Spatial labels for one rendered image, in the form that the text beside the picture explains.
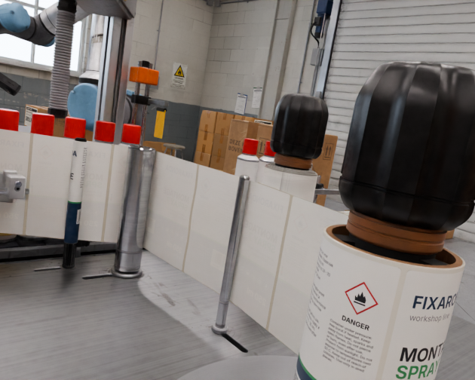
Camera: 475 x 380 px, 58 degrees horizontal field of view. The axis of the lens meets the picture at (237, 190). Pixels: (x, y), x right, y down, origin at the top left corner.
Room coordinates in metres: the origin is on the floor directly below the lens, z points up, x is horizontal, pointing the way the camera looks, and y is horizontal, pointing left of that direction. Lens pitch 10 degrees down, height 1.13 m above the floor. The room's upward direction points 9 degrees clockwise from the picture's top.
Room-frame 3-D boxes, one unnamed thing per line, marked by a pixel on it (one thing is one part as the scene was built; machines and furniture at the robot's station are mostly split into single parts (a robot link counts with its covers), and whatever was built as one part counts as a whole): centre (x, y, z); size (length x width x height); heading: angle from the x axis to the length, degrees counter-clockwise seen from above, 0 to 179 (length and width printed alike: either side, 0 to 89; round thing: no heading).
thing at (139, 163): (0.60, 0.14, 0.97); 0.05 x 0.05 x 0.19
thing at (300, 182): (0.68, -0.08, 1.03); 0.09 x 0.09 x 0.30
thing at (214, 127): (5.32, -0.10, 0.57); 1.20 x 0.85 x 1.14; 138
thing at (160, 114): (0.85, 0.17, 1.09); 0.03 x 0.01 x 0.06; 41
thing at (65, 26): (0.80, 0.35, 1.18); 0.04 x 0.04 x 0.21
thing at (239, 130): (1.52, -0.13, 0.99); 0.30 x 0.24 x 0.27; 132
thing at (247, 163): (0.99, -0.01, 0.98); 0.05 x 0.05 x 0.20
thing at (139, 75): (0.87, 0.20, 1.05); 0.10 x 0.04 x 0.33; 41
